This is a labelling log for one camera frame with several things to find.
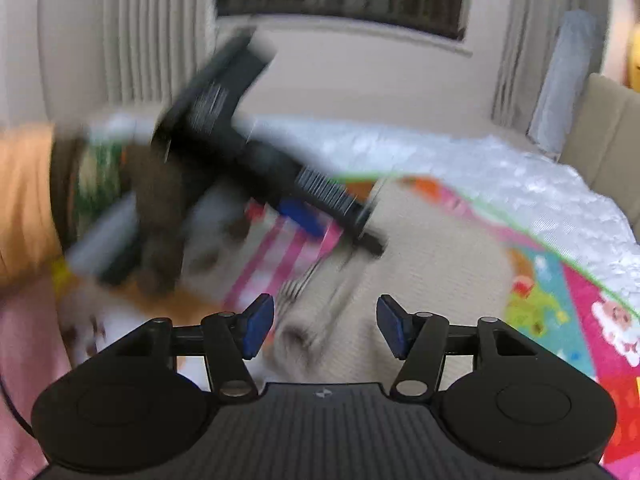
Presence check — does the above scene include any black white striped garment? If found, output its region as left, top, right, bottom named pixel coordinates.
left=262, top=180, right=514, bottom=386

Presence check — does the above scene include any orange sleeved left forearm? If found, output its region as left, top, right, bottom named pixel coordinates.
left=0, top=124, right=62, bottom=287

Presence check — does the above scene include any beige pleated curtain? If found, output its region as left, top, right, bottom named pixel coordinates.
left=36, top=0, right=216, bottom=119

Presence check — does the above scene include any colourful cartoon play mat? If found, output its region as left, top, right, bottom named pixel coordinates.
left=49, top=171, right=640, bottom=480

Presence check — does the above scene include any white quilted mattress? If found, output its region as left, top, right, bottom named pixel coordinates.
left=84, top=112, right=640, bottom=311

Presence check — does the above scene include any beige padded headboard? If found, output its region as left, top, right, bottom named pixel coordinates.
left=560, top=74, right=640, bottom=228

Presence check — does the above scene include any grey sheer curtain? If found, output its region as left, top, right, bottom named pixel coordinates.
left=491, top=0, right=608, bottom=156

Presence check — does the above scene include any yellow plush toy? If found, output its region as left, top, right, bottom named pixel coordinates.
left=627, top=24, right=640, bottom=92

